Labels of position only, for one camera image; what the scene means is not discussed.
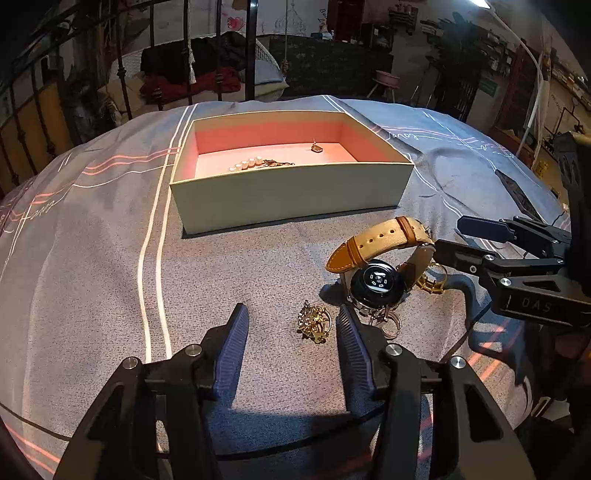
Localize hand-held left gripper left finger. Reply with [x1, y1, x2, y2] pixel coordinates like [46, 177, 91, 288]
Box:
[53, 302, 252, 480]

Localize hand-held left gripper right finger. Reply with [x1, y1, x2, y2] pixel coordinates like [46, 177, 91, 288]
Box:
[336, 304, 525, 480]

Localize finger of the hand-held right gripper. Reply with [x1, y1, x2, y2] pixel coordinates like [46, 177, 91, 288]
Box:
[457, 215, 572, 254]
[431, 237, 568, 296]

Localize gold brooch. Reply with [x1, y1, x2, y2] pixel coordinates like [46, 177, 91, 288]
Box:
[295, 300, 332, 344]

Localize wristwatch with tan strap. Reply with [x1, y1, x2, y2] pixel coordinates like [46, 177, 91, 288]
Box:
[325, 216, 437, 324]

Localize cream box with pink inside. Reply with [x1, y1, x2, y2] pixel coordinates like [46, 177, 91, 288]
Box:
[168, 110, 415, 236]

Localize grey printed blanket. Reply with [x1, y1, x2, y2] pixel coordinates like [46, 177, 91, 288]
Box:
[0, 95, 574, 480]

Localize white floor lamp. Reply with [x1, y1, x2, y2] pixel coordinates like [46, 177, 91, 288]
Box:
[466, 0, 546, 172]

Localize pink stool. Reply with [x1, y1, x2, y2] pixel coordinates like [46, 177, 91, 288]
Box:
[370, 69, 402, 105]

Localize dark patterned panel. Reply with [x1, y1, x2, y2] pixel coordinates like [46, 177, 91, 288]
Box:
[268, 36, 394, 99]

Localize red cloth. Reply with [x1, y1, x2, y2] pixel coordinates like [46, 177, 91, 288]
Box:
[141, 67, 244, 101]

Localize black clothes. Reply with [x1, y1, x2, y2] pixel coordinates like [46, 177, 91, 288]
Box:
[140, 36, 260, 78]

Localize gold buckle bracelet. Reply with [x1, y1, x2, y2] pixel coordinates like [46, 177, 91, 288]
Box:
[414, 262, 448, 295]

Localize silver ring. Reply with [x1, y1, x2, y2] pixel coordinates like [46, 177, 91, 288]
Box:
[369, 307, 403, 340]

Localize pearl bracelet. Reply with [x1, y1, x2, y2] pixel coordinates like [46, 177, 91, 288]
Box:
[226, 157, 265, 172]

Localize white tassel rope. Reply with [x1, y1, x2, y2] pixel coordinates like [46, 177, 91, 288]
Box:
[184, 0, 198, 86]

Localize black metal bed frame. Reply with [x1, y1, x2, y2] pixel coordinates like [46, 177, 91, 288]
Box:
[0, 0, 262, 178]

